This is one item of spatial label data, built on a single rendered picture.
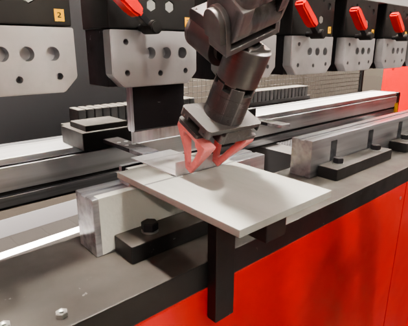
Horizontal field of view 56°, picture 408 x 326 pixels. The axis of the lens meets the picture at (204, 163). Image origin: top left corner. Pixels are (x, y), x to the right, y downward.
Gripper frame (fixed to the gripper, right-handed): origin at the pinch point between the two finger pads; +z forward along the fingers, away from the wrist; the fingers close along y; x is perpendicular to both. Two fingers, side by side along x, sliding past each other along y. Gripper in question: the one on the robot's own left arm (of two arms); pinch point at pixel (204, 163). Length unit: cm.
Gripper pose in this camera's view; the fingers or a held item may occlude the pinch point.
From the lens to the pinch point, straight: 59.0
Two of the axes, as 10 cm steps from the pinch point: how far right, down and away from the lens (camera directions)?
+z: -3.0, 7.5, 5.9
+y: -7.6, 1.9, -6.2
